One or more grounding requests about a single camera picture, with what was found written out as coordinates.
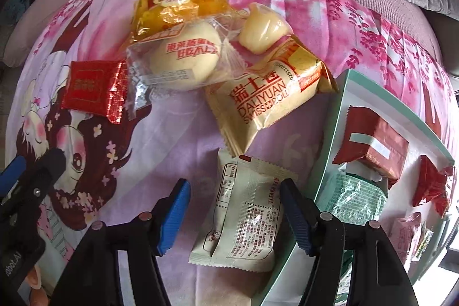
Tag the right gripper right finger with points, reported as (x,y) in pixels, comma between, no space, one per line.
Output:
(377,278)

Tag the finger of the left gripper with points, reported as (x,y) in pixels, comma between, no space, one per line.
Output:
(11,174)
(24,199)

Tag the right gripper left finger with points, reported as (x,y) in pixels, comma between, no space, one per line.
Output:
(92,275)

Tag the green milk biscuit pack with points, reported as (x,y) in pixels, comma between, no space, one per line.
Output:
(345,279)

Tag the pink snack packet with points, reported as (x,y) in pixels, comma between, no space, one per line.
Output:
(405,235)

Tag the green cow biscuit packet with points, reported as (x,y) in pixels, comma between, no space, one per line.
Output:
(425,236)

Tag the pale green striped packet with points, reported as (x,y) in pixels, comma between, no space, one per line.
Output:
(351,199)

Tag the red crinkled snack packet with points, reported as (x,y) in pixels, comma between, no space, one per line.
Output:
(435,186)

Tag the red gold packet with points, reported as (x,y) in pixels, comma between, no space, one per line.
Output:
(97,87)

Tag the red wafer snack pack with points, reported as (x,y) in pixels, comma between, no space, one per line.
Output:
(371,140)

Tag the cream white snack packet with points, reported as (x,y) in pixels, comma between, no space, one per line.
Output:
(241,226)

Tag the clear round bun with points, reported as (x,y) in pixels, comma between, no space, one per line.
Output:
(188,56)

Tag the swiss roll beige packet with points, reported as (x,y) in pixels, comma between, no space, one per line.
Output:
(281,82)

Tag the yellow soft bread packet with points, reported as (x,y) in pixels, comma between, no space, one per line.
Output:
(155,16)

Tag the left hand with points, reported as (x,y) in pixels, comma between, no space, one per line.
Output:
(32,291)

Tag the teal shallow box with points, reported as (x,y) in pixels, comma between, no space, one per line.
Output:
(293,266)

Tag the pink cartoon tablecloth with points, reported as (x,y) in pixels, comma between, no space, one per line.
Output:
(117,171)

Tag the yellow jelly cup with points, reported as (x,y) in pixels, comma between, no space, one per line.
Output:
(262,29)

